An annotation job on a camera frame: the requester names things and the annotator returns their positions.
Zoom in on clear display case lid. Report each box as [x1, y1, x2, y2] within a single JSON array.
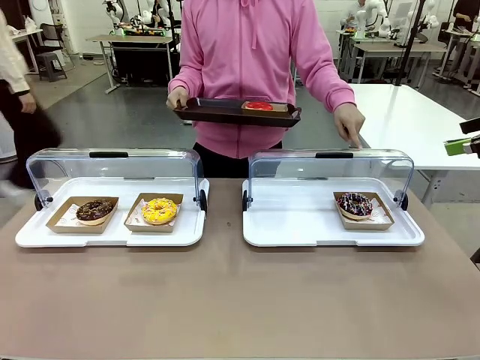
[[25, 147, 208, 217], [241, 148, 416, 212]]

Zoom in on red glazed donut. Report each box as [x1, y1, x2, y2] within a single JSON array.
[[244, 100, 275, 112], [241, 100, 289, 114]]

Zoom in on dark brown serving tray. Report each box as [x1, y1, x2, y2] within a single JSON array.
[[172, 97, 302, 130]]

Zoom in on pink-sleeved left forearm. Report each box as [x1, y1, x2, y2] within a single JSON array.
[[310, 48, 357, 113]]

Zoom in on pink-sleeved right forearm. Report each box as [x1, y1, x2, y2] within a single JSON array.
[[167, 44, 206, 95]]

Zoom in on dark sprinkled donut in box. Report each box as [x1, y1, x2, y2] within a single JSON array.
[[332, 190, 396, 231]]

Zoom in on background person in dark clothes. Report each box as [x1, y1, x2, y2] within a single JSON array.
[[451, 0, 480, 76]]

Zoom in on dark donut with coloured sprinkles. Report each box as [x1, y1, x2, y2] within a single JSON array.
[[335, 191, 374, 221]]

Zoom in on yellow sprinkled donut in box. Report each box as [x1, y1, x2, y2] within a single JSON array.
[[123, 193, 185, 234]]

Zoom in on chocolate glazed donut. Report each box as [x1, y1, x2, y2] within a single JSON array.
[[75, 199, 115, 227]]

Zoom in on person's left hand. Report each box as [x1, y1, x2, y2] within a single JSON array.
[[333, 103, 367, 151]]

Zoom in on person's right hand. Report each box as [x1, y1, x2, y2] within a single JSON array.
[[166, 86, 189, 112]]

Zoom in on passer-by's hand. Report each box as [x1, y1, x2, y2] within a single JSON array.
[[20, 91, 38, 114]]

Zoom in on white side table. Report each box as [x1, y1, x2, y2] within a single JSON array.
[[346, 82, 480, 206]]

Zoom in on grey background workbench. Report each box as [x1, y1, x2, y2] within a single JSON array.
[[348, 38, 448, 86]]

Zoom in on white display case base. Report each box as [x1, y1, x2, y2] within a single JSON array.
[[241, 177, 425, 248], [15, 177, 210, 249]]

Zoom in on pink hoodie torso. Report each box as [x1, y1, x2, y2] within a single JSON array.
[[168, 0, 356, 159]]

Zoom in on black trousers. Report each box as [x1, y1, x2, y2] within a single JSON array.
[[192, 140, 284, 179]]

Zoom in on brown paper food boat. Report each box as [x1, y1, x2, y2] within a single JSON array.
[[45, 195, 120, 235]]

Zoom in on grey plastic stool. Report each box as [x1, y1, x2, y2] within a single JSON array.
[[36, 52, 69, 84]]

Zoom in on black office chair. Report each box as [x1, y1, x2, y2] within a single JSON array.
[[38, 22, 75, 57]]

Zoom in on passer-by in white sweater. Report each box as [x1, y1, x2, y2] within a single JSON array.
[[0, 9, 63, 198]]

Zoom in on white desk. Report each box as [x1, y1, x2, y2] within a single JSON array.
[[10, 28, 44, 76]]

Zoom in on black camera stand pole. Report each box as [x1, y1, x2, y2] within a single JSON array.
[[392, 0, 429, 88]]

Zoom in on grey workbench with black frame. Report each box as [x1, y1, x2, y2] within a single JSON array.
[[85, 34, 181, 95]]

